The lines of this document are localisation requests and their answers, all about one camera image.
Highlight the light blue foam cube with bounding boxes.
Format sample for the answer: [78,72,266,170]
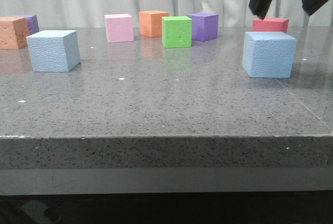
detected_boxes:
[242,31,298,78]
[27,30,81,72]

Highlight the green foam cube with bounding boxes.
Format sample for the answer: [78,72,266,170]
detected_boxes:
[162,16,193,48]

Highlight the purple foam cube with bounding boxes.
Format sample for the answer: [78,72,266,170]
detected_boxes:
[187,13,219,42]

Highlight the red foam cube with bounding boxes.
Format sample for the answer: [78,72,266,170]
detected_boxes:
[252,17,289,33]

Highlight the smooth orange foam cube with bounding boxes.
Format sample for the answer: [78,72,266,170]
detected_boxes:
[139,10,169,38]

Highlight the pink foam cube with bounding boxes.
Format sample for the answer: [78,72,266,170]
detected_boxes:
[104,14,134,43]

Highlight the orange dented foam cube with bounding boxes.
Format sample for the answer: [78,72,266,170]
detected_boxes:
[1,17,29,49]

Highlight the purple cube behind orange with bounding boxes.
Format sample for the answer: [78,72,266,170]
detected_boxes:
[13,14,40,35]

